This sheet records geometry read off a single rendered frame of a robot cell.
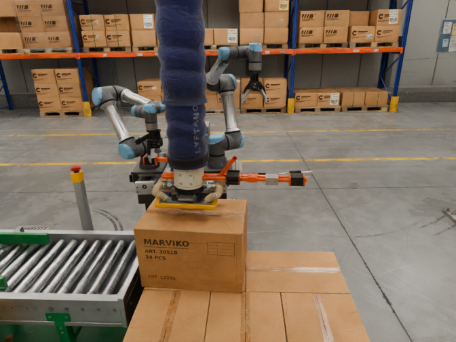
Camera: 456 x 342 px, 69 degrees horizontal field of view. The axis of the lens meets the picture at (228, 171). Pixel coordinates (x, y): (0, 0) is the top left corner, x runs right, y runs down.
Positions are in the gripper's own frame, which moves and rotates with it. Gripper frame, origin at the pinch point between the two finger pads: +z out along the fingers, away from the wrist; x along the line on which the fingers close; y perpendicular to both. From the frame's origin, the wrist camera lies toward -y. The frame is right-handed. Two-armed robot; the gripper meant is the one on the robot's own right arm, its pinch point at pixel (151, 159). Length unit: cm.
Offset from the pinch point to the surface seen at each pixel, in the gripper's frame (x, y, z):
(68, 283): -46, -44, 64
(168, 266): -46, 18, 48
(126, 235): 2, -26, 59
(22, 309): -64, -62, 67
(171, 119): -34, 24, -34
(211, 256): -47, 43, 39
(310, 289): -41, 100, 64
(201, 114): -31, 39, -36
